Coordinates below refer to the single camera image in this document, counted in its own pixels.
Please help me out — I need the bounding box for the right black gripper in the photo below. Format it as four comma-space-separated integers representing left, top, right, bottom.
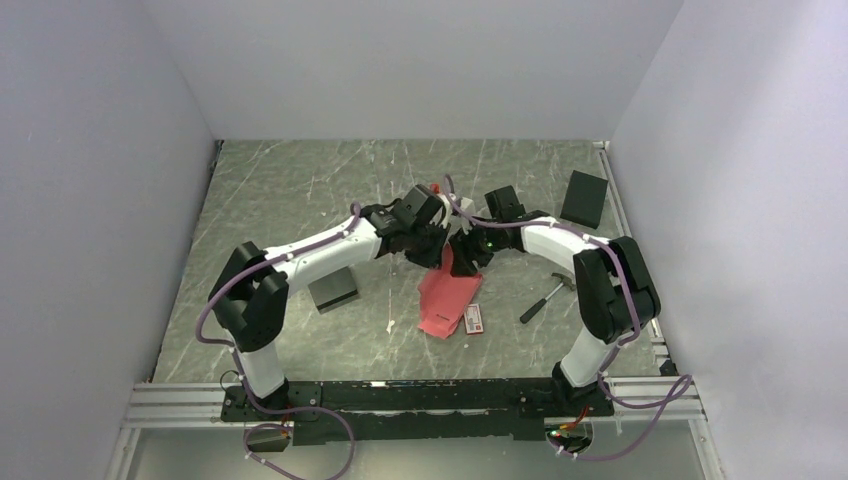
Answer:
449, 217, 505, 278

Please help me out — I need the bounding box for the aluminium frame rail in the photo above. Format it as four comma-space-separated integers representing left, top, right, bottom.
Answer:
122, 383, 225, 429

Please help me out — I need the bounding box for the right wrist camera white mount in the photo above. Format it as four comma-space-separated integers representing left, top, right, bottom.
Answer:
449, 194, 474, 231

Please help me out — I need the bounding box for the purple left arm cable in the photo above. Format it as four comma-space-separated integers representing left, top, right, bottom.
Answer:
194, 201, 356, 480

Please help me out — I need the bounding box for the black box near right wall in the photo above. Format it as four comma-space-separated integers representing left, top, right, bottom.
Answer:
559, 170, 608, 229

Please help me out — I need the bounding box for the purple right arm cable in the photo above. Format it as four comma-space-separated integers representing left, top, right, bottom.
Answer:
442, 173, 694, 464

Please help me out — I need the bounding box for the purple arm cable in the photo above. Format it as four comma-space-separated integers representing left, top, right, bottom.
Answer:
442, 173, 694, 464
194, 201, 356, 480

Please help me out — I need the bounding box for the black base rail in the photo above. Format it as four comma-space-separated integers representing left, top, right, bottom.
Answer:
221, 377, 614, 446

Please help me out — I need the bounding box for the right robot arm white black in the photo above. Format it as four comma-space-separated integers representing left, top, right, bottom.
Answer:
445, 186, 661, 415

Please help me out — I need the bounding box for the black box near left arm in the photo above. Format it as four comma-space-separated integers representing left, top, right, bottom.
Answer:
308, 267, 359, 314

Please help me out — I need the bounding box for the hammer with black handle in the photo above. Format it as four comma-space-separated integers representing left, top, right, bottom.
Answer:
519, 272, 575, 324

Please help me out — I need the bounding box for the red cardboard paper box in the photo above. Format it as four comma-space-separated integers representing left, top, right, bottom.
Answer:
418, 245, 483, 339

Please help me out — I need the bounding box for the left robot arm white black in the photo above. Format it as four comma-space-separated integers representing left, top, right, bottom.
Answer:
198, 184, 455, 420

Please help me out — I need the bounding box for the small red white box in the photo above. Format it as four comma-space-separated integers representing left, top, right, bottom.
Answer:
463, 303, 484, 335

